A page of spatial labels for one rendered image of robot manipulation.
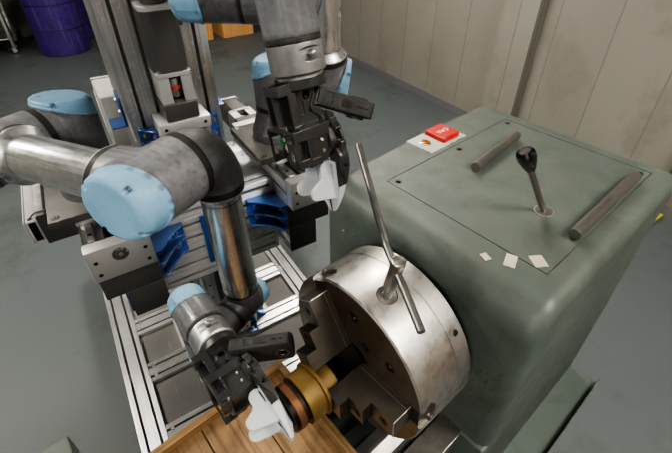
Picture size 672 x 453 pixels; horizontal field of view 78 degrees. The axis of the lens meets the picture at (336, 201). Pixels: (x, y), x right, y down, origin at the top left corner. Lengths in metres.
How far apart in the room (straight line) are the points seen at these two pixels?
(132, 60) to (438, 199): 0.82
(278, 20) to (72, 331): 2.15
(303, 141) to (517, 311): 0.40
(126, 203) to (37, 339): 1.97
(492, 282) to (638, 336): 1.91
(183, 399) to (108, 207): 1.25
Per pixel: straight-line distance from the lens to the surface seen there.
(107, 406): 2.17
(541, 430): 1.43
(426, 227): 0.77
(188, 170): 0.66
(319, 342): 0.72
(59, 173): 0.80
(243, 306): 0.96
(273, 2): 0.55
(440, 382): 0.71
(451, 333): 0.70
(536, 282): 0.72
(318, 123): 0.58
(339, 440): 0.91
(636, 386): 2.39
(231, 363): 0.75
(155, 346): 1.99
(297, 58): 0.55
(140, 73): 1.22
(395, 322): 0.65
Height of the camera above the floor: 1.74
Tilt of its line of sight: 37 degrees down
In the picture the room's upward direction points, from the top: straight up
